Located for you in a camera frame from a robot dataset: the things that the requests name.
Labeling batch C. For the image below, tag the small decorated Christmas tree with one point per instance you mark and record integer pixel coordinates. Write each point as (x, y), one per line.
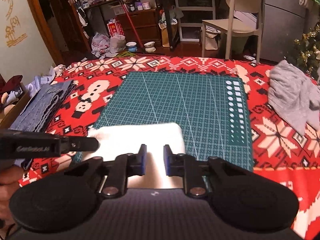
(306, 52)

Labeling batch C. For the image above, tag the person's left hand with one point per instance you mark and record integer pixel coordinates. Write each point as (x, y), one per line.
(9, 185)

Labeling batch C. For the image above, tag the white shelf unit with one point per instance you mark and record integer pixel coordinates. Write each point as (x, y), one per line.
(194, 12)

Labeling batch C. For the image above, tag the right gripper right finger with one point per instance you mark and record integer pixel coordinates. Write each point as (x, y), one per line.
(189, 169)

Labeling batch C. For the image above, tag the dark wooden drawer cabinet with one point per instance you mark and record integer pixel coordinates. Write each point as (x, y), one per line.
(146, 25)

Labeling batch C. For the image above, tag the folded blue denim jeans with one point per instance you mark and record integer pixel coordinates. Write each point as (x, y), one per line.
(39, 111)

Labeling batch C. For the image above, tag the green cutting mat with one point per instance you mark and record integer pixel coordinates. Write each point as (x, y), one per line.
(211, 111)

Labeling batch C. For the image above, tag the grey refrigerator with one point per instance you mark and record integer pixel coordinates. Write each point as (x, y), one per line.
(284, 22)

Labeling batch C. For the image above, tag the red patterned Christmas blanket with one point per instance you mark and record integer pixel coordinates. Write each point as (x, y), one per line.
(279, 153)

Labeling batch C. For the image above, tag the grey crumpled garment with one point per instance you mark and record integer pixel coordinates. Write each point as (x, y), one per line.
(294, 97)

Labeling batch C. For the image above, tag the white printed plastic bag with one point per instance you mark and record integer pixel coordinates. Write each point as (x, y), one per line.
(101, 46)

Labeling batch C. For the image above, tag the beige plastic chair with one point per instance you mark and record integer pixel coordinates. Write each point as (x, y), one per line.
(233, 27)

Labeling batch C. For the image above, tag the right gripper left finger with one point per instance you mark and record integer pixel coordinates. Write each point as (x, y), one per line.
(118, 171)

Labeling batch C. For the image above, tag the red gift box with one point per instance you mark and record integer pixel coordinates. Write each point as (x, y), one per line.
(114, 28)

